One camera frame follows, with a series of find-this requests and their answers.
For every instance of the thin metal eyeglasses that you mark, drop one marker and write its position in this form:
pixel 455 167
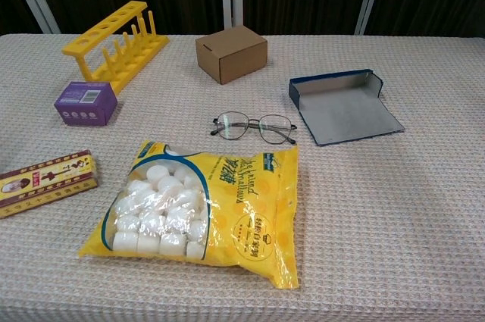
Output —
pixel 253 128

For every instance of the blue glasses case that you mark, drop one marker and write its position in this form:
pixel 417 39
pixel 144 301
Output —
pixel 343 110

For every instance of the yellow marshmallow bag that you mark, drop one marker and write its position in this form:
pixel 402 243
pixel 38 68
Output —
pixel 212 208

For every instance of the beige woven tablecloth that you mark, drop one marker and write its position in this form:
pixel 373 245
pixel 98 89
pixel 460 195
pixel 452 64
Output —
pixel 242 223

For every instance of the brown cardboard box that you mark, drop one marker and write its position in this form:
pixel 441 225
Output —
pixel 232 55

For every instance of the yellow test tube rack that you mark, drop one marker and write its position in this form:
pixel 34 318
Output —
pixel 121 45

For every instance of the small purple box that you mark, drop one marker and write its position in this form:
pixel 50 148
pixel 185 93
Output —
pixel 85 104

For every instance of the red and yellow long box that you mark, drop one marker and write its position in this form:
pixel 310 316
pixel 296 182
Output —
pixel 45 183

